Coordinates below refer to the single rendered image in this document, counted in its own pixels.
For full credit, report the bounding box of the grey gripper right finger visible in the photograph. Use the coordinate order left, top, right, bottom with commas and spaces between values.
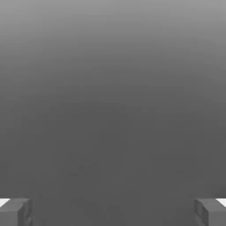
193, 198, 226, 226

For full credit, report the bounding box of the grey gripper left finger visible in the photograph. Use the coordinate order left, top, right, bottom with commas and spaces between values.
0, 198, 33, 226

